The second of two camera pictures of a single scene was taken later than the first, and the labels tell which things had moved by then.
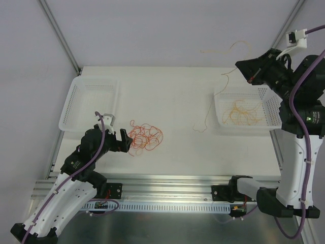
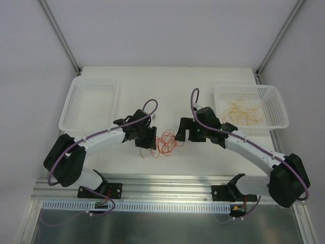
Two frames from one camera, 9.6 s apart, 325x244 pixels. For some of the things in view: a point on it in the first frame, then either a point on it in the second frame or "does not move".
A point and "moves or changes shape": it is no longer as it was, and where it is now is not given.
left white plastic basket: x=88 y=95 does not move
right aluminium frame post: x=296 y=8 does not move
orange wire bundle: x=144 y=136 moves or changes shape
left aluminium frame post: x=60 y=35 does not move
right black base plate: x=225 y=193 does not move
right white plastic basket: x=249 y=107 does not move
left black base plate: x=116 y=190 does not move
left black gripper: x=122 y=140 -> x=148 y=138
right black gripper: x=257 y=72 -> x=192 y=130
